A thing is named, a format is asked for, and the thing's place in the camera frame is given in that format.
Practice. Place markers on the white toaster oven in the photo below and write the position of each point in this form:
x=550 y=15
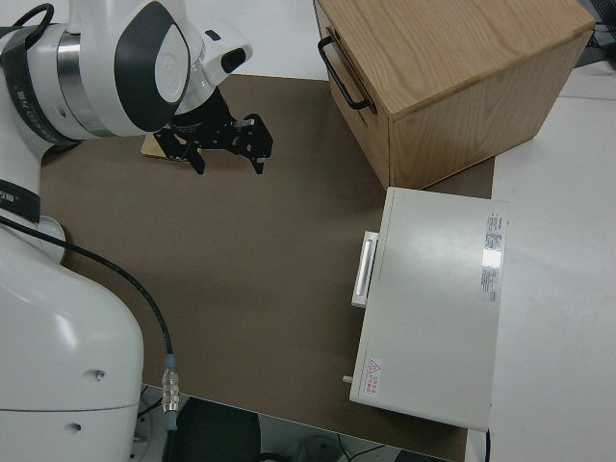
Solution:
x=433 y=298

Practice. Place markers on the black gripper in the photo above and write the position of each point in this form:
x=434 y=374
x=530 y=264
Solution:
x=214 y=127

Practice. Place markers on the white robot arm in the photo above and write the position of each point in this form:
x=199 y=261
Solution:
x=72 y=337

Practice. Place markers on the wooden mug stand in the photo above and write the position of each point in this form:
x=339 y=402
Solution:
x=150 y=146

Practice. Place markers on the brown table mat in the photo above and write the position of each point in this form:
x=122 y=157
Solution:
x=240 y=264

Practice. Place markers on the wooden drawer cabinet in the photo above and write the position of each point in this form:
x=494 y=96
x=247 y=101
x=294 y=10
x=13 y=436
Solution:
x=457 y=86

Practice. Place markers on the black box under table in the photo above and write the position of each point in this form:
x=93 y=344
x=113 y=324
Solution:
x=216 y=433

